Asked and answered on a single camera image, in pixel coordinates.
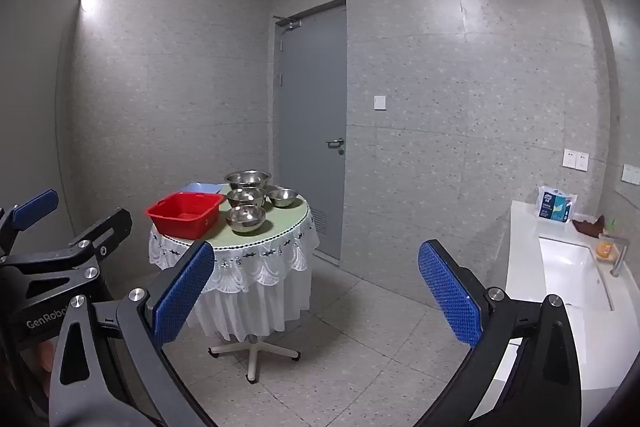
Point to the metal door closer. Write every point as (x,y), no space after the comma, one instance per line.
(292,24)

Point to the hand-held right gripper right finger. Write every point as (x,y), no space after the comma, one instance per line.
(450,292)

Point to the orange sponge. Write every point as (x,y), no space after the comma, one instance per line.
(604,249)

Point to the white sink basin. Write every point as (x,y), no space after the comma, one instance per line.
(570,272)

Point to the white wall socket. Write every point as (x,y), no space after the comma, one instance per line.
(582,162)
(569,159)

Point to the wall mirror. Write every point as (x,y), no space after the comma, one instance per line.
(622,82)

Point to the door vent grille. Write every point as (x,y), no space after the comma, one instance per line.
(320,221)

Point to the grey door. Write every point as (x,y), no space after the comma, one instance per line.
(312,107)

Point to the round table white lace cloth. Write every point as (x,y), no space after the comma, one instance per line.
(287,222)

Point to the white pleated table skirt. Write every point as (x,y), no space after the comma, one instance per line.
(270,307)

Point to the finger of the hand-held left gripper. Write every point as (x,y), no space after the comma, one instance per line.
(35,207)
(107,229)

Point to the medium steel bowl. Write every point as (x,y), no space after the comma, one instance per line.
(245,219)
(246,198)

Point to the brown cloth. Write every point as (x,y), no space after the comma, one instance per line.
(587,228)

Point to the small steel bowl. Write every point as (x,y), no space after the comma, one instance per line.
(282,198)

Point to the blue white tissue pack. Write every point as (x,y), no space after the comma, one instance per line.
(555,205)

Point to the white vanity counter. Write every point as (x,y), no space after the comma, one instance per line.
(522,247)

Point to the person's left hand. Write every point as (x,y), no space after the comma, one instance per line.
(42,362)

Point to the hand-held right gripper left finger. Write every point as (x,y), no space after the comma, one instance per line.
(182,292)

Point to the red plastic basin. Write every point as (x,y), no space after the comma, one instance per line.
(182,214)

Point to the large steel bowl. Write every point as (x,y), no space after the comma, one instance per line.
(247,181)

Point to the white light switch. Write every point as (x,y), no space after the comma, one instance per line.
(380,102)

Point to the white table base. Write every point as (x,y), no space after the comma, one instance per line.
(254,357)

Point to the metal faucet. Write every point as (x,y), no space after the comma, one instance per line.
(620,257)

